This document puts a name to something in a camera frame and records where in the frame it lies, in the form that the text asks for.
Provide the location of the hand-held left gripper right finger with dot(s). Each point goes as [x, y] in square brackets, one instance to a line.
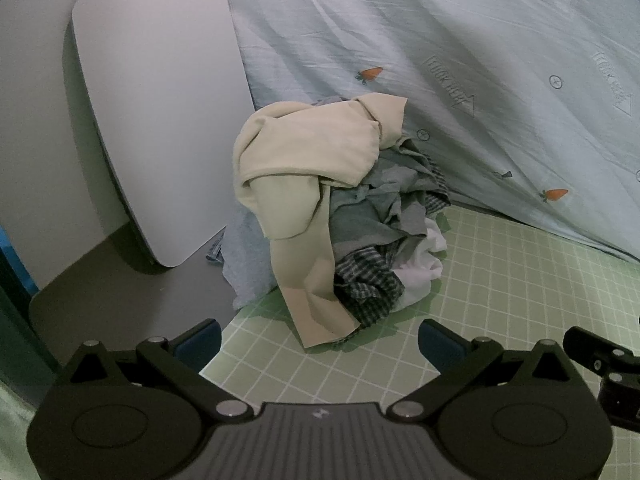
[440, 344]

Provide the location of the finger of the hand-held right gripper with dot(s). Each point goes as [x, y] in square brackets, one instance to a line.
[587, 347]

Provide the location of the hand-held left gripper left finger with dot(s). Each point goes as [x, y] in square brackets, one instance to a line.
[201, 344]

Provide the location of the beige long-sleeved top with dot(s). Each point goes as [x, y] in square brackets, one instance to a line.
[300, 150]

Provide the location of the white garment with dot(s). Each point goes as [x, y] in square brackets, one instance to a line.
[415, 270]

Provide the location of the green grid bed sheet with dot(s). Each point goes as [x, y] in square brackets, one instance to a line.
[500, 285]

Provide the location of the light blue garment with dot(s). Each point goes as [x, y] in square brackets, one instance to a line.
[245, 260]

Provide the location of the dark plaid shirt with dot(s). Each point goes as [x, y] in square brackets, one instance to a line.
[365, 275]

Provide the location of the grey garment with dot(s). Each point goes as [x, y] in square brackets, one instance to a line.
[360, 225]

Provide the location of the blue object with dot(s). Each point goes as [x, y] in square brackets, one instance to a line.
[17, 260]

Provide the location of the white rounded board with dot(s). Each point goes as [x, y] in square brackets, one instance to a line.
[160, 110]

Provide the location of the light blue printed blanket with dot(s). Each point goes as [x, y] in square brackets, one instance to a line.
[450, 35]

